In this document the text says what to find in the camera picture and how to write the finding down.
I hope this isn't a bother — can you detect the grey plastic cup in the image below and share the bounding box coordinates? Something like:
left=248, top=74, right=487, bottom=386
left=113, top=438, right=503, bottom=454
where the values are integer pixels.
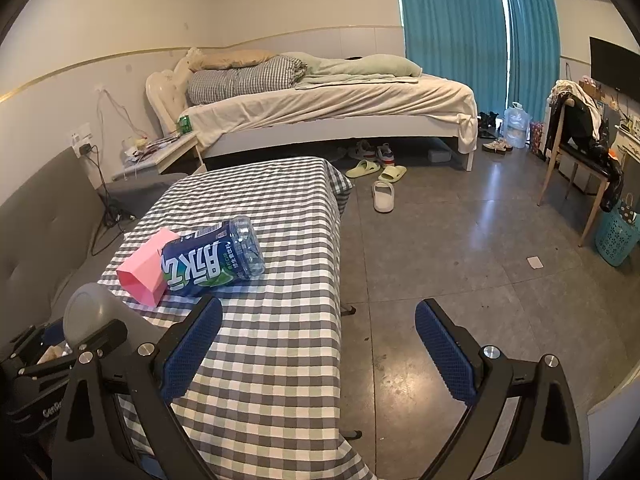
left=63, top=283, right=165, bottom=356

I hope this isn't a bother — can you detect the pink faceted cup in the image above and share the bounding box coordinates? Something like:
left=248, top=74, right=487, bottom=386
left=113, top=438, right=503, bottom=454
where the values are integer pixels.
left=116, top=228, right=179, bottom=308

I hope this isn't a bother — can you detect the white paper scrap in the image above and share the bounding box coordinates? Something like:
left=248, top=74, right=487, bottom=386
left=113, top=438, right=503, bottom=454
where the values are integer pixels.
left=526, top=256, right=544, bottom=270

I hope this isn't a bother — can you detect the grey white checked tablecloth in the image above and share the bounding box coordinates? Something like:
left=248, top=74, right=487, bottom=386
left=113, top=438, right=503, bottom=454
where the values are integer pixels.
left=100, top=157, right=371, bottom=479

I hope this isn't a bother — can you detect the teal laundry basket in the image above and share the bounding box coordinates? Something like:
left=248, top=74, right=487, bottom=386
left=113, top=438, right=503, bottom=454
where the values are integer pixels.
left=596, top=200, right=639, bottom=266

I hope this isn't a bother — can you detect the blue labelled plastic bottle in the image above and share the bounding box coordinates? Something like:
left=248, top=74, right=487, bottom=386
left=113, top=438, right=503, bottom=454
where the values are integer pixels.
left=160, top=216, right=266, bottom=297

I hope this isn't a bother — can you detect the white bedside table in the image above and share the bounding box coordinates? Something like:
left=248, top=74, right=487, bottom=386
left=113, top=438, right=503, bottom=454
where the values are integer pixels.
left=111, top=132, right=206, bottom=181

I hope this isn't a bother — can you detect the white slipper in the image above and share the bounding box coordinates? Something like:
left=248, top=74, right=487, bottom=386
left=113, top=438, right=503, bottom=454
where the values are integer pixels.
left=372, top=180, right=395, bottom=214

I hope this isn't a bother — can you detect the right green slipper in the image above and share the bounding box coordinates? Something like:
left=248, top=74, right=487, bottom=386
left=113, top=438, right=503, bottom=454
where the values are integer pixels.
left=378, top=165, right=407, bottom=183

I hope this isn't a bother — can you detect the green slipper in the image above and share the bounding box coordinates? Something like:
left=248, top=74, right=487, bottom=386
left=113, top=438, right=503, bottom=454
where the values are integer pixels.
left=345, top=159, right=381, bottom=179
left=378, top=165, right=407, bottom=183

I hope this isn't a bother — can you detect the green drink can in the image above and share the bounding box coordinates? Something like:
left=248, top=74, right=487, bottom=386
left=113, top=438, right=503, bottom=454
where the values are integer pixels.
left=178, top=115, right=193, bottom=134

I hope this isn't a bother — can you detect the wooden chair with clothes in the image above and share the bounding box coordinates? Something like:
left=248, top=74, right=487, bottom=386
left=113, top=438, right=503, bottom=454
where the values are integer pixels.
left=537, top=79, right=624, bottom=246

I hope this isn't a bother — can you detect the large clear water jug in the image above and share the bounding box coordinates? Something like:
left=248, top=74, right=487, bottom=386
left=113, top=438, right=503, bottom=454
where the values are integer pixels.
left=501, top=102, right=530, bottom=148

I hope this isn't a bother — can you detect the left green slipper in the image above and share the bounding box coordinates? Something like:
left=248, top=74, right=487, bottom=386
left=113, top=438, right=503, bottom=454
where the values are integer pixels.
left=345, top=159, right=381, bottom=179

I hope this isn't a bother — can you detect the bed with cream sheet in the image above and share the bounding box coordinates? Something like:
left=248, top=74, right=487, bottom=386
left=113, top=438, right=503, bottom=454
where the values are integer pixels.
left=145, top=51, right=478, bottom=167

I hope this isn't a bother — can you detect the beige pillow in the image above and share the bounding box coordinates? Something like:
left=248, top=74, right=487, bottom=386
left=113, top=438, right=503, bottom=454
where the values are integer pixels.
left=186, top=48, right=276, bottom=72

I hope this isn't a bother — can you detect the black television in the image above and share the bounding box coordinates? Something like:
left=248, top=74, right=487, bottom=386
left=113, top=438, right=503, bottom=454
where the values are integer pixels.
left=589, top=37, right=640, bottom=102

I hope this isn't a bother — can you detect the checked grey pillow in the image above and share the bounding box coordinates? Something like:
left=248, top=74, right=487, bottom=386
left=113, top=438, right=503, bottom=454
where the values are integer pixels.
left=186, top=55, right=307, bottom=105

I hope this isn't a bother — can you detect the teal window curtain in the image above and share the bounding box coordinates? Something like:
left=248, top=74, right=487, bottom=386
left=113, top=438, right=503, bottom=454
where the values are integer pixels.
left=400, top=0, right=560, bottom=122

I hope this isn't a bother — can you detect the light green blanket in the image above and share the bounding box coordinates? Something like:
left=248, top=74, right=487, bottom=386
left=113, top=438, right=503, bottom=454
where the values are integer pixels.
left=285, top=52, right=423, bottom=89

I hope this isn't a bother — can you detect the black charger cable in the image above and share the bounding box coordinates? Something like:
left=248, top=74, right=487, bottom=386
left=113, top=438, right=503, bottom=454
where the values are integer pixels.
left=79, top=144, right=137, bottom=257

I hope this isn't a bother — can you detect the white wall socket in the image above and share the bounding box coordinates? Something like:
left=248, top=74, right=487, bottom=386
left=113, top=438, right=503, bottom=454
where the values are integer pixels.
left=68, top=122, right=92, bottom=157

